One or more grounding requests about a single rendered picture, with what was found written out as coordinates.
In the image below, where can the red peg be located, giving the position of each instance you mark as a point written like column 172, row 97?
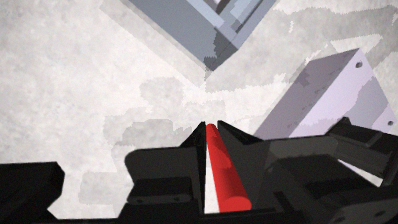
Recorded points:
column 230, row 192

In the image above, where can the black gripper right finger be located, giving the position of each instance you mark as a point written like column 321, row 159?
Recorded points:
column 253, row 158

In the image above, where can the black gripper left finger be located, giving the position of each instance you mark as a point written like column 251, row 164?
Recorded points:
column 187, row 159

